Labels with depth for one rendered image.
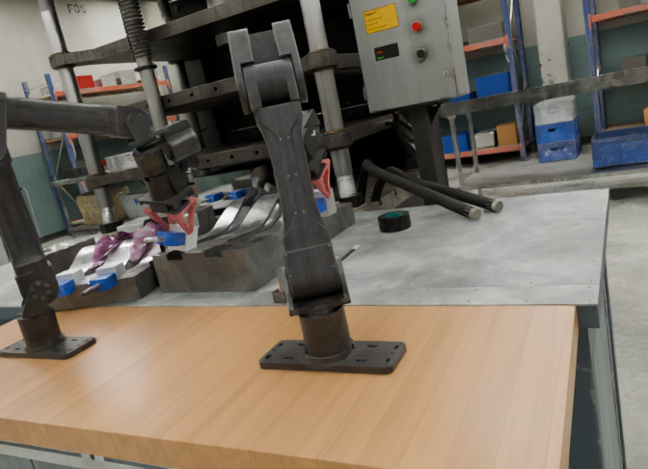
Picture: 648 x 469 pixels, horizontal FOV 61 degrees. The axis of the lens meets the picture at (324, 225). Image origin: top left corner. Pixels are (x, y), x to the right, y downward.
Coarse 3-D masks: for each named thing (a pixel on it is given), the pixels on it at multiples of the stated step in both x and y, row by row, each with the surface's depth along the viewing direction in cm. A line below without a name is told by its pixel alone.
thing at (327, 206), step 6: (318, 192) 114; (318, 198) 114; (324, 198) 114; (330, 198) 115; (318, 204) 112; (324, 204) 114; (330, 204) 115; (324, 210) 114; (330, 210) 115; (336, 210) 117
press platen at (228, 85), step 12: (324, 48) 170; (300, 60) 176; (312, 60) 170; (324, 60) 169; (336, 60) 171; (348, 60) 198; (312, 72) 174; (204, 84) 202; (216, 84) 200; (228, 84) 197; (168, 96) 211; (180, 96) 208; (192, 96) 207; (204, 96) 203; (216, 96) 201; (144, 108) 218
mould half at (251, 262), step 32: (224, 224) 140; (256, 224) 134; (352, 224) 152; (160, 256) 121; (192, 256) 117; (224, 256) 113; (256, 256) 113; (160, 288) 124; (192, 288) 119; (224, 288) 115; (256, 288) 112
